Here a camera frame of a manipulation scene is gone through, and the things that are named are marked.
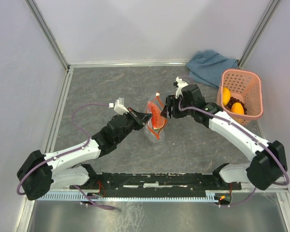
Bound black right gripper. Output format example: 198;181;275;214
159;95;194;119

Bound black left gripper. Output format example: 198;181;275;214
116;107;153;144

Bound watermelon slice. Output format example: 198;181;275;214
148;102;165;130

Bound clear zip top bag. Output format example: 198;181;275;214
144;92;167;143

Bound orange mango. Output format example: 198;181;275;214
231;102;245;115

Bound pink plastic basket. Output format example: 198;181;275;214
217;69;263;126

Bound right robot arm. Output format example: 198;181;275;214
161;78;290;190

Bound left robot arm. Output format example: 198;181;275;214
16;108;152;201

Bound blue cloth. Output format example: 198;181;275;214
186;50;238;88

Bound yellow mango left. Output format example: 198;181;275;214
222;87;231;106

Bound dark red grapes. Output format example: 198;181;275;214
227;97;247;114

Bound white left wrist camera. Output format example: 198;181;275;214
109;97;129;115

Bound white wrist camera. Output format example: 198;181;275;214
109;97;129;115
173;77;188;99

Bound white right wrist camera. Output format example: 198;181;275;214
173;77;188;99

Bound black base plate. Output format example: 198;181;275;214
80;173;242;197

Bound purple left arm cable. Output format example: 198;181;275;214
15;102;116;211

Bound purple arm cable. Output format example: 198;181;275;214
15;102;116;211
177;75;290;207

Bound light blue cable duct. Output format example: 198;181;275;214
38;188;218;203

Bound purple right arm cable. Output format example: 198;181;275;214
177;75;290;207

